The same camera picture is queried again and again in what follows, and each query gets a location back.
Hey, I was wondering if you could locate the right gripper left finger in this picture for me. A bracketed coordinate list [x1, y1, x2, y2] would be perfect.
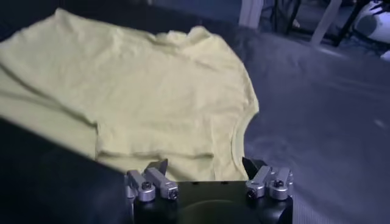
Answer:
[126, 158, 179, 203]

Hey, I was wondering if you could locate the yellow-green t-shirt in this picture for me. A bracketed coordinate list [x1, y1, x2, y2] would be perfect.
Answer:
[0, 7, 260, 183]

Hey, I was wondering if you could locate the black plastic table cover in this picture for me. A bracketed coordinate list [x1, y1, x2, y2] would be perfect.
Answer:
[0, 0, 390, 224]

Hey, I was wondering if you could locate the white humanoid robot with base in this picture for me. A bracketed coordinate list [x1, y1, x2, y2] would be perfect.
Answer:
[353, 0, 390, 61]

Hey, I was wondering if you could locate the white height-adjustable desk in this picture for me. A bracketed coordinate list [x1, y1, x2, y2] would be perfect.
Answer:
[310, 0, 344, 46]

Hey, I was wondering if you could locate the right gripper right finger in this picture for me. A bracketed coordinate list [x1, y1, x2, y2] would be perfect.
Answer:
[242, 157, 294, 201]

